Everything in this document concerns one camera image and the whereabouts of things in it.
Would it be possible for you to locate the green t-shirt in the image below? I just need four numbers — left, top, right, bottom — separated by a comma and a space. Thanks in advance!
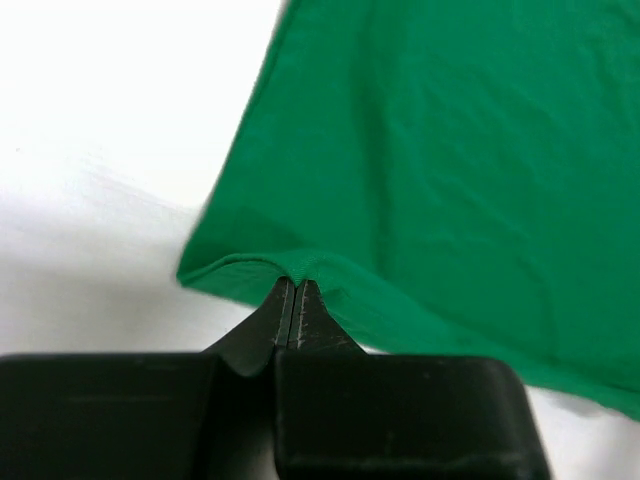
177, 1, 639, 418

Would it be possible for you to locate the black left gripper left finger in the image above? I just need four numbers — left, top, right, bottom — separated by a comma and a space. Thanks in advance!
1, 278, 293, 479

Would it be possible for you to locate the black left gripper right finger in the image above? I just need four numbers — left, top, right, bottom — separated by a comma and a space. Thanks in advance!
273, 278, 550, 479

